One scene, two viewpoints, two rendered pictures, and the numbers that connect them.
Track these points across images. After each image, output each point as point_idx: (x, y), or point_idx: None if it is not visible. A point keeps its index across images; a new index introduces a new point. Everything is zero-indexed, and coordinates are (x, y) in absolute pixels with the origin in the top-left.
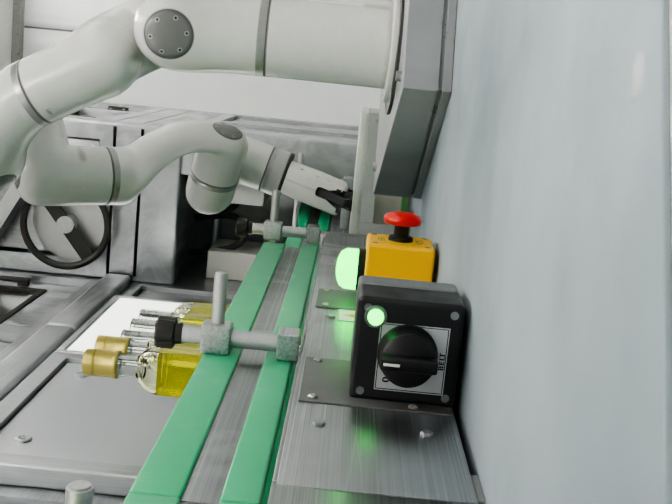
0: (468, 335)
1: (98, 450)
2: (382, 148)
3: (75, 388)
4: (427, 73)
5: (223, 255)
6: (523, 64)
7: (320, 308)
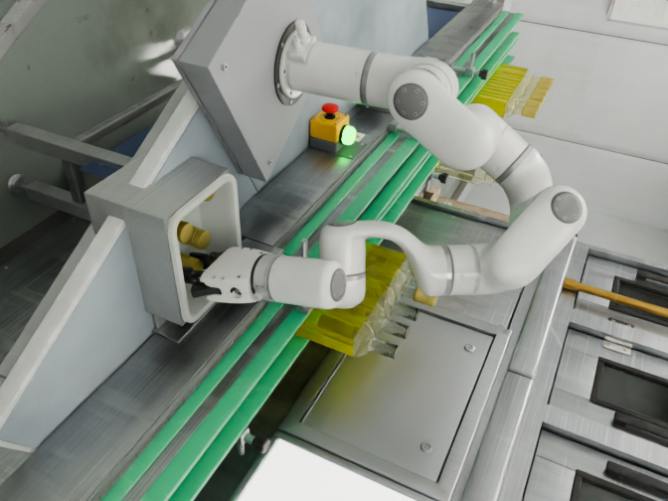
0: None
1: (426, 328)
2: (285, 131)
3: (432, 420)
4: None
5: None
6: None
7: (366, 143)
